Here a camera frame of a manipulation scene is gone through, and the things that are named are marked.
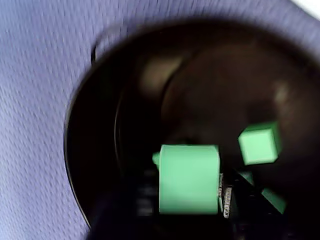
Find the black round container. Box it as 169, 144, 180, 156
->
63, 18, 320, 240

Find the blue woven mat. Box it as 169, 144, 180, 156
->
0, 0, 320, 240

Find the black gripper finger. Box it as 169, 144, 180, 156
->
89, 169, 160, 240
217, 168, 302, 240

